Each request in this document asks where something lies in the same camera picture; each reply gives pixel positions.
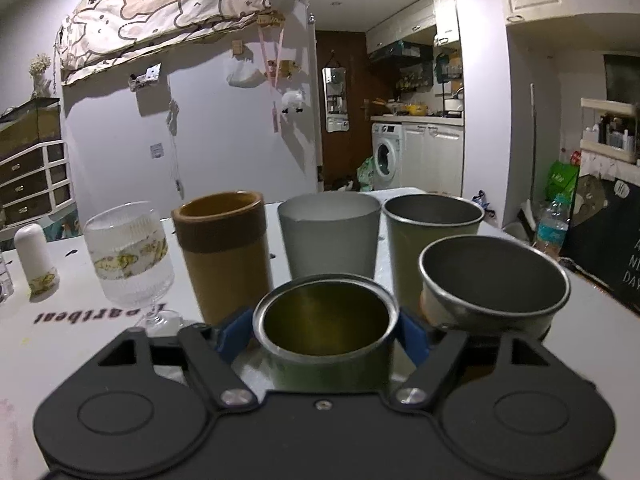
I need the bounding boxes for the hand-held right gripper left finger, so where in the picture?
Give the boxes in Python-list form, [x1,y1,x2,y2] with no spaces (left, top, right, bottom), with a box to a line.
[96,309,259,409]

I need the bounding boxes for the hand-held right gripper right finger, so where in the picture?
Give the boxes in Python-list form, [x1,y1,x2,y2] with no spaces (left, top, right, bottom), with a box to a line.
[392,312,548,407]

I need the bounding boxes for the yellow cup with brown band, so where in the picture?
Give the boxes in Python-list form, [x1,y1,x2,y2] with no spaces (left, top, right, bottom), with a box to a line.
[171,190,274,327]

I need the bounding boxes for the tall pale green metal cup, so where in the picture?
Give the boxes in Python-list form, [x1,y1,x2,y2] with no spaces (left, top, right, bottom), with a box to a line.
[382,195,486,312]

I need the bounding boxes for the wide steel cup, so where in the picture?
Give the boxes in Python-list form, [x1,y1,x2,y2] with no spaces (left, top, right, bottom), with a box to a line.
[418,234,571,341]

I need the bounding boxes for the grey plastic cup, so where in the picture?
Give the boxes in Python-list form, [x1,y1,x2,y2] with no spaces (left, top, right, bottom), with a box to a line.
[277,192,383,282]

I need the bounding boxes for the ribbed glass goblet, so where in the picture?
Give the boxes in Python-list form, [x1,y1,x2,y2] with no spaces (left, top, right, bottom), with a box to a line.
[82,201,184,335]

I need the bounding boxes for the green plastic bag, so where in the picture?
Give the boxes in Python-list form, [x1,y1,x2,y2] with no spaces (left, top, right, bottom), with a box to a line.
[355,156,376,192]

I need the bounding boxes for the plastic water bottle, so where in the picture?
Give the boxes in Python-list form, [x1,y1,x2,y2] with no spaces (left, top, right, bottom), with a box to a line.
[536,194,571,257]

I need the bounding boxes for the white kitchen base cabinet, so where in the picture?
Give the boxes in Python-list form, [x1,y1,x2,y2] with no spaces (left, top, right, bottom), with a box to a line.
[402,120,464,197]

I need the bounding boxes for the white washing machine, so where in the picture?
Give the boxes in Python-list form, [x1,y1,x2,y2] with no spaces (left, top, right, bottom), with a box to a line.
[371,122,405,191]

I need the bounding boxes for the brown wooden door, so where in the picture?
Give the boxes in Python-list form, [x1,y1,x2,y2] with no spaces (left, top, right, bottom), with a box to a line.
[315,30,374,187]

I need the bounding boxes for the small white capped bottle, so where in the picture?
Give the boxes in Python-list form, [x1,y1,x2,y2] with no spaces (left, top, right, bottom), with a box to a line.
[14,223,60,303]

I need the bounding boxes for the black chalkboard sign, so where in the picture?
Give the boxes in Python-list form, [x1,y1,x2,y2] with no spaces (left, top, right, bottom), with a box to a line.
[564,174,640,317]

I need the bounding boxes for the green shopping bag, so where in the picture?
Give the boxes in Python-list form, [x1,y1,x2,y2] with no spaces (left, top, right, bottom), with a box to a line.
[544,159,581,202]

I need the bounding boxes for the white plush toy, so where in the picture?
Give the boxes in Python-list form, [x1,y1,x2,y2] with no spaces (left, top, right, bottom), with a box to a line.
[280,88,306,114]

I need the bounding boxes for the white drawer cabinet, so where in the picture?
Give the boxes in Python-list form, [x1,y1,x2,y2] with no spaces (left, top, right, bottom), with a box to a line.
[0,140,74,231]

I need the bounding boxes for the white plastic bag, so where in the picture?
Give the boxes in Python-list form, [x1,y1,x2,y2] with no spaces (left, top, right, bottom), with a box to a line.
[227,57,266,89]

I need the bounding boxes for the white shelf rack with bottles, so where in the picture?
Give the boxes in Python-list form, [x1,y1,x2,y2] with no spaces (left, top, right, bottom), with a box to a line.
[579,97,640,164]

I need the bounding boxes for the glass tank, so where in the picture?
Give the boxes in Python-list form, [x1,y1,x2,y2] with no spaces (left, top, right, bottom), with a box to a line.
[0,97,64,162]

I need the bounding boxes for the vase with dried flowers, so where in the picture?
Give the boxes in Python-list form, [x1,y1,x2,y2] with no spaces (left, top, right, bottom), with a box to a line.
[28,53,53,100]

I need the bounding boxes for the printed fabric cover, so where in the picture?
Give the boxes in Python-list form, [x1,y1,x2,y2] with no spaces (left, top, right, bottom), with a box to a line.
[59,0,274,84]

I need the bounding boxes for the hanging wall mirror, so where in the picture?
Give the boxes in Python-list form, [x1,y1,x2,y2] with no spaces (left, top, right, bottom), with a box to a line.
[322,66,350,134]

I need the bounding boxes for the white kitchen wall cabinets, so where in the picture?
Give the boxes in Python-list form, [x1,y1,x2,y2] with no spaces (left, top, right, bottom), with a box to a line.
[364,0,461,57]

